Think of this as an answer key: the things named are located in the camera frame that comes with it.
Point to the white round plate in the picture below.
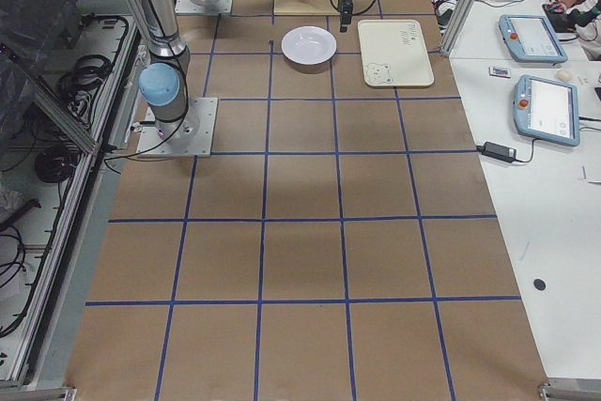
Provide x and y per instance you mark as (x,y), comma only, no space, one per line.
(308,45)

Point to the cream bear tray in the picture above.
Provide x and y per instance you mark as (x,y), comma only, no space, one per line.
(394,54)

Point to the bamboo cutting board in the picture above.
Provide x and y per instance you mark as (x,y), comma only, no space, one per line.
(303,8)

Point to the blue teach pendant far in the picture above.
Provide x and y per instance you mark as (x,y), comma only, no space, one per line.
(531,39)

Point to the blue teach pendant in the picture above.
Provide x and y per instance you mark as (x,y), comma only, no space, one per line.
(531,39)
(547,110)

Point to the black power adapter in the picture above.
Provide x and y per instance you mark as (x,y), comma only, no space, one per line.
(497,152)

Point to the blue teach pendant near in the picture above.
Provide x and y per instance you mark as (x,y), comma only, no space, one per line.
(547,110)

